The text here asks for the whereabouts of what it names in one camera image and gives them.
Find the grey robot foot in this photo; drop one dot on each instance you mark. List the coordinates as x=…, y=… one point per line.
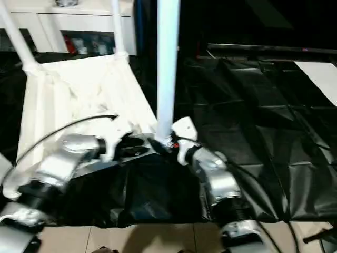
x=108, y=249

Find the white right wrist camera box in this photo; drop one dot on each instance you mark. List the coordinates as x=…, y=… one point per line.
x=187, y=126

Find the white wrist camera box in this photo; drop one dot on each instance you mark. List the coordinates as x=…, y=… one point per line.
x=113, y=137
x=187, y=126

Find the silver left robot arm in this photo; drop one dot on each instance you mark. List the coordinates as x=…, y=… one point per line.
x=71, y=150

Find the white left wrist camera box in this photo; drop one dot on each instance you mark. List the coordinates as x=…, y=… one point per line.
x=113, y=137

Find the black glossy mat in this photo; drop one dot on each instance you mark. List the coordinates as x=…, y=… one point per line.
x=263, y=118

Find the black metal table frame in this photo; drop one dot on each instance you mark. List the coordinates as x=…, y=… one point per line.
x=316, y=237

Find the white sideboard surface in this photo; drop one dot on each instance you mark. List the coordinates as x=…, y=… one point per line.
x=321, y=76

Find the white glass-door cabinet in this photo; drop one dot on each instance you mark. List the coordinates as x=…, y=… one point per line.
x=79, y=21

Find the red white ceramic figure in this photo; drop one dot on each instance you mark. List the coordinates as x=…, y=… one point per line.
x=68, y=46

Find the white plastic table leg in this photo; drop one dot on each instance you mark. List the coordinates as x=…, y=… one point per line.
x=167, y=52
x=5, y=171
x=118, y=31
x=15, y=34

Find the black bundle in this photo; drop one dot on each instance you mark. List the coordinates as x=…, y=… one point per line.
x=67, y=2

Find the white plastic table top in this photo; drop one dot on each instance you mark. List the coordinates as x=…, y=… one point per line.
x=65, y=92

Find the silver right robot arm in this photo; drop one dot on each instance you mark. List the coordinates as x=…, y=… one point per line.
x=218, y=174

